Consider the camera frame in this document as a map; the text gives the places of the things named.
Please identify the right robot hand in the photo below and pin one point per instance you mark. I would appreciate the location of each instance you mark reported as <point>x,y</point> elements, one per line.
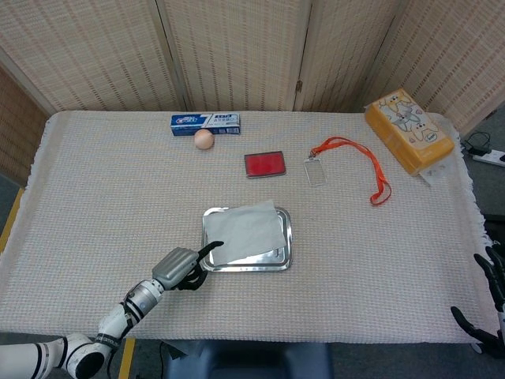
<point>499,284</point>

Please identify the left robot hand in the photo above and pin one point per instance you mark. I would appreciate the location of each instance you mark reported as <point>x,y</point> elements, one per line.
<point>175,268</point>

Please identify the white paper sheet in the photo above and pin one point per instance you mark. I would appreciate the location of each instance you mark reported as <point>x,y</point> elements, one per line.
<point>244,233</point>

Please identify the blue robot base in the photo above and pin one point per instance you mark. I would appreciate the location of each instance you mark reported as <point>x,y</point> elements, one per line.
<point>252,361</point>

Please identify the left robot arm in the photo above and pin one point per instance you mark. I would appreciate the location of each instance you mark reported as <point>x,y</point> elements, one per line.
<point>114,323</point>

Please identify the silver metal tray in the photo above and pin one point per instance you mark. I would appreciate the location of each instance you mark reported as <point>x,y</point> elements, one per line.
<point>256,263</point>

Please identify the red rectangular case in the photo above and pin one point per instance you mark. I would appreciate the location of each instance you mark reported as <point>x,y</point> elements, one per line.
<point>265,163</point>

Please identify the beige woven tablecloth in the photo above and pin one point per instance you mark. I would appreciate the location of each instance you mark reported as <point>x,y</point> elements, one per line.
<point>252,308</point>

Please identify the white power strip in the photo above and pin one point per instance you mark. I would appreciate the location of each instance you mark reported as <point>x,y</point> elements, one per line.
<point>489,158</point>

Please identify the beige egg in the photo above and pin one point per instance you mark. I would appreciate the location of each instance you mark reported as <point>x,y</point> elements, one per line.
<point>204,139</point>

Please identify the blue toothpaste box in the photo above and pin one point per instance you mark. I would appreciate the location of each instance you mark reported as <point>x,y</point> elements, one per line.
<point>185,122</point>

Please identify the clear badge holder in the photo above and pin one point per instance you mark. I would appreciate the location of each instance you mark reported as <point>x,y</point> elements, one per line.
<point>315,171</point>

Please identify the yellow tissue pack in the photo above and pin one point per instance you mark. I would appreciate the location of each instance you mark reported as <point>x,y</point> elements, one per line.
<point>410,130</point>

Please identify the brass screen hinge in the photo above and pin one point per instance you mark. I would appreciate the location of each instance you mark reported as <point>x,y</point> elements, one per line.
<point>299,86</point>

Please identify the woven folding screen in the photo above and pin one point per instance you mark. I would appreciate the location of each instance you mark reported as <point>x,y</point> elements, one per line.
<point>236,51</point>

